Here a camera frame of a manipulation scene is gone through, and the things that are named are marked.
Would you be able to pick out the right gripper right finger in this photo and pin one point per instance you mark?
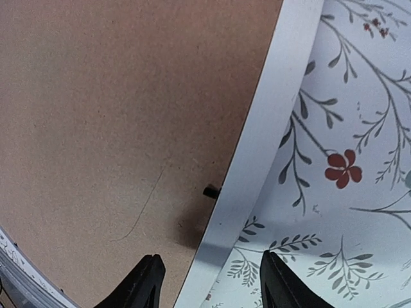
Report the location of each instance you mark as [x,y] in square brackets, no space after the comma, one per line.
[282,288]

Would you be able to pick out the brown frame backing board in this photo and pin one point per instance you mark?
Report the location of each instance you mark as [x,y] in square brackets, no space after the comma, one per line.
[114,117]

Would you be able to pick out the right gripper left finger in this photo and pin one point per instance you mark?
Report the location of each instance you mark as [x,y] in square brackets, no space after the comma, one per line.
[141,287]

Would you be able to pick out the floral patterned table mat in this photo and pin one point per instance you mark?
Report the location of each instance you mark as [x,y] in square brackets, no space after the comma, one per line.
[335,206]

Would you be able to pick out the white picture frame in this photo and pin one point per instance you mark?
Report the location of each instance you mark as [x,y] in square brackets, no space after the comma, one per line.
[270,108]

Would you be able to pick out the front aluminium rail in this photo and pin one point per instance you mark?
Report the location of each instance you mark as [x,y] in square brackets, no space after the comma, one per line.
[22,284]

